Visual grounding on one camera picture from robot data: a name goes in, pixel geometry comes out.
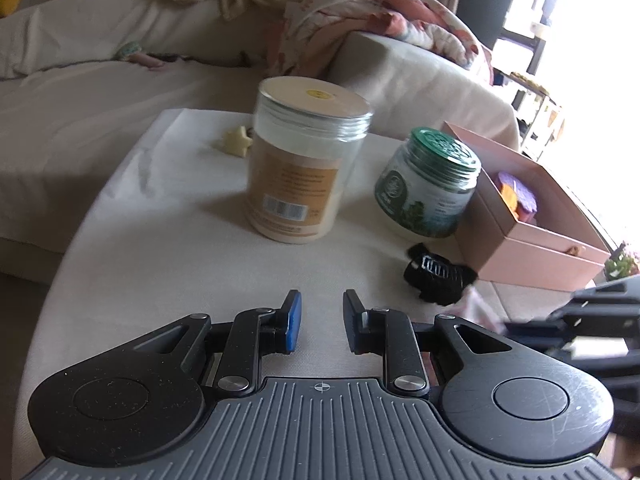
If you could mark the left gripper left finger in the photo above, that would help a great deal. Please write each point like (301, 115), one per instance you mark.
(253, 334)

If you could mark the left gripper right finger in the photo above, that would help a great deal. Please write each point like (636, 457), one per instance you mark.
(390, 335)

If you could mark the lavender soft cloth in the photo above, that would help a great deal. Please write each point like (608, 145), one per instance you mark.
(473, 308)

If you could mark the cream star soft toy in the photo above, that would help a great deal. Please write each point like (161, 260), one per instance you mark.
(236, 142)

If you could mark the black hair clip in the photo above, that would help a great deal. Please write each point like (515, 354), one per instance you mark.
(436, 278)

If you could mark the pink cardboard box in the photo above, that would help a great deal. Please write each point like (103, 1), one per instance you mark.
(554, 247)

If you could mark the purple pink sponge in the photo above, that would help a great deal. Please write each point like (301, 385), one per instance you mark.
(520, 200)

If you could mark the small jar green lid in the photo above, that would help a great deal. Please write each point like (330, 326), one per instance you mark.
(428, 182)

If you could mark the tall clear jar beige lid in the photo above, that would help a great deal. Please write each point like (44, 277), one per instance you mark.
(307, 134)

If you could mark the pink floral blanket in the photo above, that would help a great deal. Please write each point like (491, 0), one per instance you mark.
(311, 32)

